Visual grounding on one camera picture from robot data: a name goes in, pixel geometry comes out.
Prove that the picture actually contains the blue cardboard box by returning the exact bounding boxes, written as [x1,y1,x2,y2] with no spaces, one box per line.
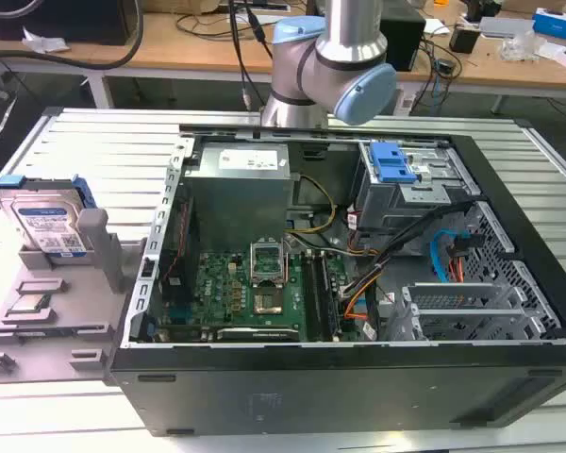
[532,7,566,38]

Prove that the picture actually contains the blue plastic bay latch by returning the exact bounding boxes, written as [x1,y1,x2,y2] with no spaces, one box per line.
[370,143,417,185]

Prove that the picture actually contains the orange wire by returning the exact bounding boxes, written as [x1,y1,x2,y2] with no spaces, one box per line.
[446,253,464,285]

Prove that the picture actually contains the thick black hose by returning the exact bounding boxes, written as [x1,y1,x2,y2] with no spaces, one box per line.
[0,0,145,72]

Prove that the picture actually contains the black open PC case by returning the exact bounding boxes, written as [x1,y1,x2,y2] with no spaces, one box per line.
[104,123,566,438]

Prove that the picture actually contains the black computer tower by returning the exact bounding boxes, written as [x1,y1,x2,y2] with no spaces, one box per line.
[380,8,428,73]

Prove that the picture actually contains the metal disk bay cage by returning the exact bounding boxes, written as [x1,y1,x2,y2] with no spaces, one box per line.
[351,141,482,232]

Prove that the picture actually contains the black cable bundle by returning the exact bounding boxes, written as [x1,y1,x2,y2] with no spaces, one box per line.
[341,200,477,303]

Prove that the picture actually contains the wooden desk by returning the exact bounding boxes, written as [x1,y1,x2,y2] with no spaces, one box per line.
[0,0,566,91]

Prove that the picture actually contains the black case fan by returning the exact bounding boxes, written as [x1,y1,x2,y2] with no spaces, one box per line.
[161,196,200,306]

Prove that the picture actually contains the grey power supply unit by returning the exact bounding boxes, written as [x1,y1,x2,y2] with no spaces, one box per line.
[183,143,297,237]

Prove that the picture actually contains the clear plastic wrap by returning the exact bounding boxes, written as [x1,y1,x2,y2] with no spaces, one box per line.
[499,32,548,61]

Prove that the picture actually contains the small black box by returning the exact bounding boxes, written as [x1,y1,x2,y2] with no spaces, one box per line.
[448,24,480,54]

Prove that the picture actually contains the black cable with silver plug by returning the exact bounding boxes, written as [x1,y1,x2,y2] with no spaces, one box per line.
[228,0,255,112]

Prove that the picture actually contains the grey parts rack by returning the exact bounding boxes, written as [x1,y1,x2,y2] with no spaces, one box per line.
[0,208,148,378]

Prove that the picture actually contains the yellow power wires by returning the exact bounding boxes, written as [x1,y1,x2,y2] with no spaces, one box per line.
[285,175,337,235]

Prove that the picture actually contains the hard disk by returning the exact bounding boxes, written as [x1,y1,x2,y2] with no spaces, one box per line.
[0,173,98,260]

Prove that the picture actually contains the blue wire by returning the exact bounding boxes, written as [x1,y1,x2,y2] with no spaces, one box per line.
[428,229,458,284]

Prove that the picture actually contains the metal socket cover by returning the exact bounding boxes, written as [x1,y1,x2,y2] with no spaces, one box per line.
[248,240,287,288]

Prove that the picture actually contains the black graphics card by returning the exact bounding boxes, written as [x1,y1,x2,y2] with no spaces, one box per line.
[216,327,303,344]

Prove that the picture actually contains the grey flat box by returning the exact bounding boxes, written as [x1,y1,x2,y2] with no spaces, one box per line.
[479,16,536,40]

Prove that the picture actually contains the CPU chip silver top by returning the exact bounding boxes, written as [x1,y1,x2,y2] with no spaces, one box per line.
[8,295,54,314]

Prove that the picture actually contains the green motherboard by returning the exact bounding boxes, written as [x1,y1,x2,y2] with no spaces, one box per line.
[158,249,364,344]

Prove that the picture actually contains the CPU socket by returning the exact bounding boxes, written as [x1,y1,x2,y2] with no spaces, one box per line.
[252,290,285,316]

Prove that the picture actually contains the crumpled white paper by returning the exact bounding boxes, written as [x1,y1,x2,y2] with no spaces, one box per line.
[21,25,71,53]

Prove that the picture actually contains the RAM stick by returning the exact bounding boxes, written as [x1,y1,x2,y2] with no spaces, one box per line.
[318,254,343,342]

